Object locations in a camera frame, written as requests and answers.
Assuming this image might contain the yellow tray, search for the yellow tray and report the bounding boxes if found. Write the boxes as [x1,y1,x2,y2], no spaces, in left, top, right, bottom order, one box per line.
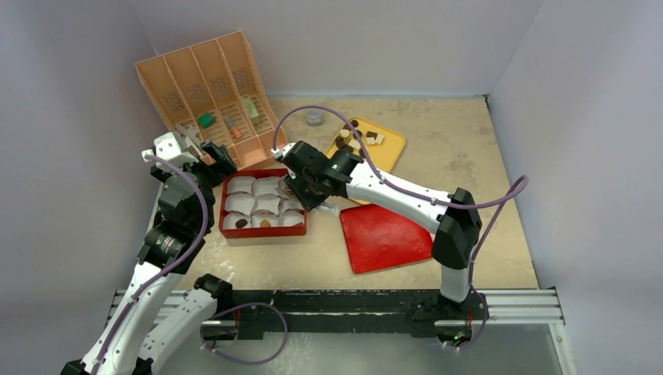
[324,116,406,173]

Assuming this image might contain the small clear cup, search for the small clear cup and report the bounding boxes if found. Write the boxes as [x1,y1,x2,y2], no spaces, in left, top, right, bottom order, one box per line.
[306,108,324,127]

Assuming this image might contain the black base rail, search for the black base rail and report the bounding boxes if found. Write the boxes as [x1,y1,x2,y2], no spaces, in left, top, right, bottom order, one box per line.
[111,287,565,343]

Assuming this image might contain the orange handled cutter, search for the orange handled cutter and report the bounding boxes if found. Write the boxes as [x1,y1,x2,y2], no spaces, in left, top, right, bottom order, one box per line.
[222,115,243,140]

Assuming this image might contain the metal tongs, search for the metal tongs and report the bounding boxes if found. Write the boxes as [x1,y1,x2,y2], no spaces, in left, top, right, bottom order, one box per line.
[278,176,340,216]

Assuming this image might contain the red box lid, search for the red box lid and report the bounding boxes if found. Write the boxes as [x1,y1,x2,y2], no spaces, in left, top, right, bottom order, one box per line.
[339,204,433,274]

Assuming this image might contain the dark chocolate piece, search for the dark chocolate piece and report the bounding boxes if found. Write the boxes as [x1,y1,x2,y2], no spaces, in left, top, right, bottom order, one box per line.
[235,219,248,229]

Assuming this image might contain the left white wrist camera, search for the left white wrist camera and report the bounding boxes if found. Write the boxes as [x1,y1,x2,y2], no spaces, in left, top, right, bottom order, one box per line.
[141,131,199,168]

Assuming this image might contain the pale green sticky notes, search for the pale green sticky notes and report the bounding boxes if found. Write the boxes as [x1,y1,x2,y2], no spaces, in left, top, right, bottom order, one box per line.
[242,97,260,125]

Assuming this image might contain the white chocolate piece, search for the white chocolate piece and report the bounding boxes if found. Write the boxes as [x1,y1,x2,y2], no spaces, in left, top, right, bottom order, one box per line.
[348,139,361,150]

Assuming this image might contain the green eraser block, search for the green eraser block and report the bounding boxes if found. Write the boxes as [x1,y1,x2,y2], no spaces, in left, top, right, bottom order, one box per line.
[197,112,216,129]

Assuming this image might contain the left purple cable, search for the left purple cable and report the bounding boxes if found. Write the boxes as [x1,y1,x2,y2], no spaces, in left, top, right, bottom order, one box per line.
[88,154,210,375]

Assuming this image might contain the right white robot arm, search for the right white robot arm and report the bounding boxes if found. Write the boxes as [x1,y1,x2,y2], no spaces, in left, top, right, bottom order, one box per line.
[271,141,482,318]

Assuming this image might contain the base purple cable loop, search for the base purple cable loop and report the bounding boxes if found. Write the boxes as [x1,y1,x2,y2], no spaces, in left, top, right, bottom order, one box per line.
[199,302,288,366]

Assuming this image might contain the red chocolate box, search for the red chocolate box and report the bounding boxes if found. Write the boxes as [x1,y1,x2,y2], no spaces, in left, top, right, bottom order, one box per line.
[218,168,307,239]

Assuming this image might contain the metal bracket plate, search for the metal bracket plate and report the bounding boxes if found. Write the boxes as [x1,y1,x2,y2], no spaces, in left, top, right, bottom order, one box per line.
[175,123,202,146]

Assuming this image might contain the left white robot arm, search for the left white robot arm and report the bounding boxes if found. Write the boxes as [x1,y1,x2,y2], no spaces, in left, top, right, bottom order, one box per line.
[61,133,237,374]

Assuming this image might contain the peach desk organizer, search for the peach desk organizer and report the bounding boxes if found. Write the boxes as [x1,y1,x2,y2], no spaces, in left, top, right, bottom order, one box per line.
[135,31,288,169]

